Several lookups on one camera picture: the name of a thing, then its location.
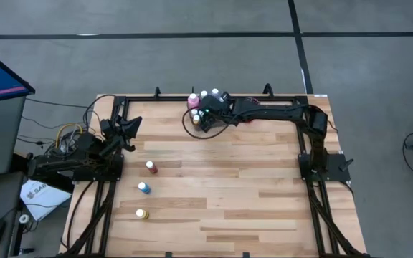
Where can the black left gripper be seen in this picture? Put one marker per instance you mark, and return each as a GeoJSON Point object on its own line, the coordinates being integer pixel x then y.
{"type": "Point", "coordinates": [120, 134]}

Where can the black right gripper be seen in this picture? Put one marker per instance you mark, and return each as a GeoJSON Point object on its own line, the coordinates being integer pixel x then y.
{"type": "Point", "coordinates": [208, 122]}

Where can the large pink paint bottle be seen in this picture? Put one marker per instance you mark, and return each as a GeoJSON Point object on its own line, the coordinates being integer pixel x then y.
{"type": "Point", "coordinates": [193, 101]}

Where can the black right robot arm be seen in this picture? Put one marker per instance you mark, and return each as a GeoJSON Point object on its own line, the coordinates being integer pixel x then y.
{"type": "Point", "coordinates": [274, 111]}

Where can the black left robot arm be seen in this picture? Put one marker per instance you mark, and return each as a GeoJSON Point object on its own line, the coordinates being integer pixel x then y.
{"type": "Point", "coordinates": [66, 165]}

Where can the small red paint bottle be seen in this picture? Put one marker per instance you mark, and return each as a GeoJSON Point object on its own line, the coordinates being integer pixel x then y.
{"type": "Point", "coordinates": [152, 167]}

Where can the small light blue paint bottle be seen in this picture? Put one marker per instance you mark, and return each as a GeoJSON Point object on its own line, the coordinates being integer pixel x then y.
{"type": "Point", "coordinates": [144, 188]}

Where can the small mustard paint bottle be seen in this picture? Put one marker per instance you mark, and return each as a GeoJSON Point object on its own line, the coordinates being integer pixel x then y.
{"type": "Point", "coordinates": [142, 214]}

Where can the black table clamp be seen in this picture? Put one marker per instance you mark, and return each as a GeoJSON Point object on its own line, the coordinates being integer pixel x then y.
{"type": "Point", "coordinates": [158, 92]}
{"type": "Point", "coordinates": [268, 89]}

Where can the pinkish red plastic cup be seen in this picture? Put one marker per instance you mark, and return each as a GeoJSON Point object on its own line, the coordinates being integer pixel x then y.
{"type": "Point", "coordinates": [252, 100]}

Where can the black desk support bar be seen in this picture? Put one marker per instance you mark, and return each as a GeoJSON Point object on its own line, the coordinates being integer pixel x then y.
{"type": "Point", "coordinates": [48, 181]}

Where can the white paper booklet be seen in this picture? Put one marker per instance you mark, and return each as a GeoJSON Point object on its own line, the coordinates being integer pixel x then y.
{"type": "Point", "coordinates": [45, 199]}

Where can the white tape roll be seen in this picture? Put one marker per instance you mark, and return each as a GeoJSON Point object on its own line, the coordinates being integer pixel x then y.
{"type": "Point", "coordinates": [24, 219]}

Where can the short black lever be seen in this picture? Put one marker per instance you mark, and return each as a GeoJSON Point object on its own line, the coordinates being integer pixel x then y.
{"type": "Point", "coordinates": [346, 165]}

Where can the small black bracket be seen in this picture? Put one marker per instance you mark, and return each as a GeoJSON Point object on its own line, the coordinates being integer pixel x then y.
{"type": "Point", "coordinates": [168, 255]}
{"type": "Point", "coordinates": [246, 255]}

